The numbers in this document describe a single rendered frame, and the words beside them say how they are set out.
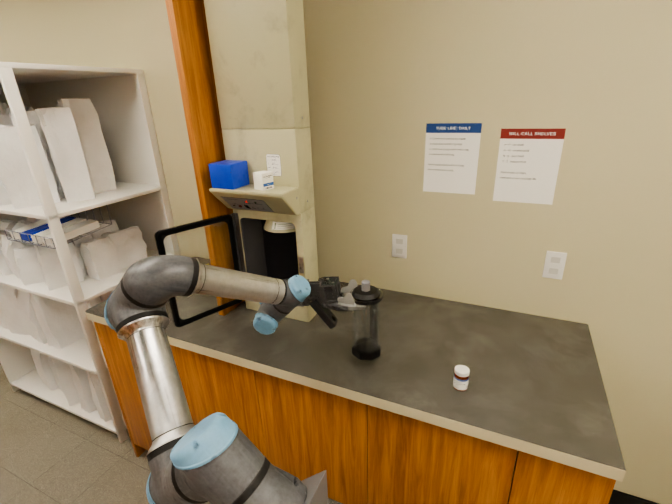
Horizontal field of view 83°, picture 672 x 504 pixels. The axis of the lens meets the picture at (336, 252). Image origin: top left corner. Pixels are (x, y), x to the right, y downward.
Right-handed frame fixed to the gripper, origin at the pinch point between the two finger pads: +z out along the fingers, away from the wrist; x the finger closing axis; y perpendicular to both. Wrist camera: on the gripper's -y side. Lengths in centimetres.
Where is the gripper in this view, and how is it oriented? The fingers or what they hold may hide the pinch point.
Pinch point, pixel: (365, 300)
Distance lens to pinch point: 126.0
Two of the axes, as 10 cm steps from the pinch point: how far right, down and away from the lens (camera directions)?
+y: -1.0, -9.3, -3.6
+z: 9.8, -0.3, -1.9
